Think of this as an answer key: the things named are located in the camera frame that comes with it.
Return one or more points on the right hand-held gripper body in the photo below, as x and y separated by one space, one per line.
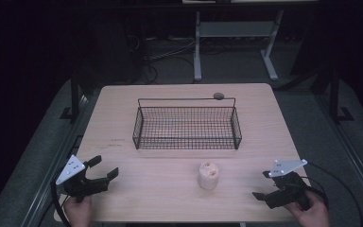
288 186

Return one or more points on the black metal post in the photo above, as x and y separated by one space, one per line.
334 94
75 94

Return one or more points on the person's right hand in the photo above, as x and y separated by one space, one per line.
312 214

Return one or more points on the grey metal stand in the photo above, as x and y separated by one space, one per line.
201 30

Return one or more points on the grey round knob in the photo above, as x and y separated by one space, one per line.
218 96

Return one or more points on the person's left hand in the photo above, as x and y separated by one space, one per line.
79 212

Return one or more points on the beige lotus root piece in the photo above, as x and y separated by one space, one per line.
208 176

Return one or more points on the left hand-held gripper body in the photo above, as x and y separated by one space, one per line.
81 186

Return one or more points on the aluminium rail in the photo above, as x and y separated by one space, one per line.
56 164
349 151

